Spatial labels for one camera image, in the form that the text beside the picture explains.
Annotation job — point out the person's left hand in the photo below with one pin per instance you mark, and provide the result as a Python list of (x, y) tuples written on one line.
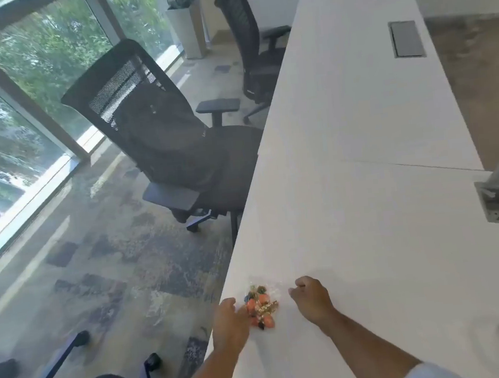
[(227, 327)]

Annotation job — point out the person's right hand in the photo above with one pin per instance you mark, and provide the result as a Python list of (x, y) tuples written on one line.
[(313, 299)]

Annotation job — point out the clear plastic bag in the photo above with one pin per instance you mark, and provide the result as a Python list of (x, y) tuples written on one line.
[(281, 287)]

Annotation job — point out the person's right forearm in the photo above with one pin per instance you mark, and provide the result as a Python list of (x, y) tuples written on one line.
[(370, 351)]

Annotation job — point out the person's left forearm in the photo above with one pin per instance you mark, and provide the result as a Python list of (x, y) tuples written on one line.
[(210, 375)]

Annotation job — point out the person's white right sleeve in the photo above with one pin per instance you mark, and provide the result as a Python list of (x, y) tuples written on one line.
[(430, 376)]

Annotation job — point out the black mesh office chair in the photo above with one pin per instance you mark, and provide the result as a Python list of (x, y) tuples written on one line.
[(239, 16), (239, 170)]

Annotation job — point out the black backpack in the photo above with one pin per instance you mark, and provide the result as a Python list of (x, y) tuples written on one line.
[(165, 137)]

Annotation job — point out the white square planter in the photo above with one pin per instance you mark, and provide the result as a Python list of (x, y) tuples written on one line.
[(188, 32)]

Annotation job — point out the large glass window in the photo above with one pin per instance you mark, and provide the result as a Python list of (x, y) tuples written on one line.
[(22, 63)]

